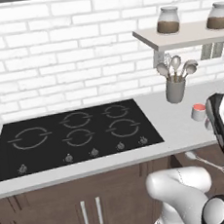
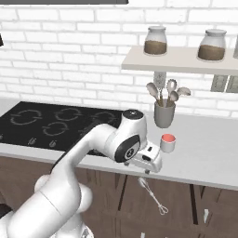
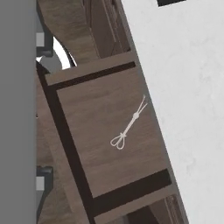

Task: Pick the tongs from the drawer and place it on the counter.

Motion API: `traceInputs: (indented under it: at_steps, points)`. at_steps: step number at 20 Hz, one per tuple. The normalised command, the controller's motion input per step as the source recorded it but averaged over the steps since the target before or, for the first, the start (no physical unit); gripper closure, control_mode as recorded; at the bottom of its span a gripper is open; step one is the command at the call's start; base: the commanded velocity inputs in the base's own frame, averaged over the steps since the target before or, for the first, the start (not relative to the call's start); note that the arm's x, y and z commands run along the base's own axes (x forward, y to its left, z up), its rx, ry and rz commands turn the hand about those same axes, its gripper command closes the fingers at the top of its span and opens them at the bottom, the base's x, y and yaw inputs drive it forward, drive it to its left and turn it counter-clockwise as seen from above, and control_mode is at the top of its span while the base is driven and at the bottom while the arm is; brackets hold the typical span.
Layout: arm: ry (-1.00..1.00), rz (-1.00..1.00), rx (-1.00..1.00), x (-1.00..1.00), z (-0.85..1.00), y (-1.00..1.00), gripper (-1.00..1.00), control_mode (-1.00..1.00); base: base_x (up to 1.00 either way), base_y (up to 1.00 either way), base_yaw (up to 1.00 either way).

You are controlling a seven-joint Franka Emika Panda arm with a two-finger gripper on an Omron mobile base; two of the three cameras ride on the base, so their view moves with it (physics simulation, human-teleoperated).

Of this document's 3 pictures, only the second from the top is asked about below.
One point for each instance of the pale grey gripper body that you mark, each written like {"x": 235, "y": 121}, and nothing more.
{"x": 153, "y": 164}

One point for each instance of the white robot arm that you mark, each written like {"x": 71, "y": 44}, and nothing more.
{"x": 59, "y": 189}

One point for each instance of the metal tongs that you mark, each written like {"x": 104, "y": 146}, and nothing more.
{"x": 152, "y": 195}

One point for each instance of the brown wooden drawer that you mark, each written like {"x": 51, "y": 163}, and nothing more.
{"x": 173, "y": 204}

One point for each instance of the white cup with red inside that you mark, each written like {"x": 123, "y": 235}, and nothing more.
{"x": 168, "y": 143}

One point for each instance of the grey utensil pot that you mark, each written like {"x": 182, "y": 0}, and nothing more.
{"x": 164, "y": 116}

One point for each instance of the small wooden spoon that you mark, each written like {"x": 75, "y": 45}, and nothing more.
{"x": 173, "y": 97}

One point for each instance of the large wooden spoon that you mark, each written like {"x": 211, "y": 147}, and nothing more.
{"x": 153, "y": 90}

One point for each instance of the flat wooden spoon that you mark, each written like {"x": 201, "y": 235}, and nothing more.
{"x": 183, "y": 91}

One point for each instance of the wooden slotted spoon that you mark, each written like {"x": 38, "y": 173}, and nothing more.
{"x": 171, "y": 85}

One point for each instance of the grey slotted spatula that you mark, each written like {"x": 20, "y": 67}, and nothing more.
{"x": 160, "y": 81}

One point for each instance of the black hob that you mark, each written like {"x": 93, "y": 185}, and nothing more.
{"x": 46, "y": 124}

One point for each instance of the brown wooden cupboard run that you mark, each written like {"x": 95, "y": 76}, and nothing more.
{"x": 18, "y": 173}

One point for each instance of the glass jar with brown filling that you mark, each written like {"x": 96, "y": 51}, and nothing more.
{"x": 155, "y": 42}

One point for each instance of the wide glass jar brown filling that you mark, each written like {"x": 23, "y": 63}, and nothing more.
{"x": 212, "y": 46}

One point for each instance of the grey wall socket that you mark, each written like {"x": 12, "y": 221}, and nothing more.
{"x": 219, "y": 83}
{"x": 233, "y": 84}

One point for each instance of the white wall shelf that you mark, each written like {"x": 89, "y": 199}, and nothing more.
{"x": 182, "y": 60}

